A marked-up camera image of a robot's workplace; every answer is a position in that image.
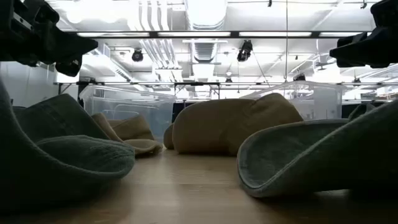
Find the clear plastic bin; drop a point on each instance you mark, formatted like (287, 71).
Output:
(149, 109)
(323, 102)

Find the silver ventilation duct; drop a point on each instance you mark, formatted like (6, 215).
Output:
(205, 14)

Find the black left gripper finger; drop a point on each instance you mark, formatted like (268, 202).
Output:
(68, 46)
(70, 67)

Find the tan cap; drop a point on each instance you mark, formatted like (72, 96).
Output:
(224, 124)
(133, 127)

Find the black overhead light bar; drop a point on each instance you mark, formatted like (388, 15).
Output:
(234, 34)

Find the dark green cap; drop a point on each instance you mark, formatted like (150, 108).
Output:
(62, 161)
(311, 155)

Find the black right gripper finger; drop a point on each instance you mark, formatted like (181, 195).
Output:
(370, 48)
(377, 65)

